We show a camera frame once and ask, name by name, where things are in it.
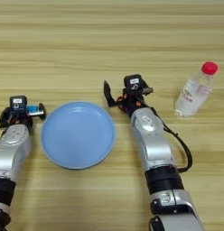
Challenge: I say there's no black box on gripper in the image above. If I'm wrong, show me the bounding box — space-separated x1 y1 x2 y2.
9 96 28 114
123 73 144 91

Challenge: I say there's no clear red-capped water bottle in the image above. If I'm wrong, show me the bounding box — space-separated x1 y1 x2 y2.
173 60 219 118

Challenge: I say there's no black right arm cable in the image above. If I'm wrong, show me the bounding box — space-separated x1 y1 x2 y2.
150 106 194 174

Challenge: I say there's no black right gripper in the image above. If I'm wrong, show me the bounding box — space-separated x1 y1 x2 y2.
103 79 154 117

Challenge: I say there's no light blue round plate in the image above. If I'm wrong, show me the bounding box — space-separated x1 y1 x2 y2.
40 101 117 171

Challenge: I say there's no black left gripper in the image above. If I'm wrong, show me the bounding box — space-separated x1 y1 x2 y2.
0 102 48 131

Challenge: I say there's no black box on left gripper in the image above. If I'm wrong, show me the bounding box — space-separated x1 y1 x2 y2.
9 96 28 114

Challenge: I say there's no small blue rectangular block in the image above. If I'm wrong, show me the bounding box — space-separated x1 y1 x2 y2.
25 105 40 117

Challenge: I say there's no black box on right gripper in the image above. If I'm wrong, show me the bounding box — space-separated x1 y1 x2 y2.
123 73 144 91

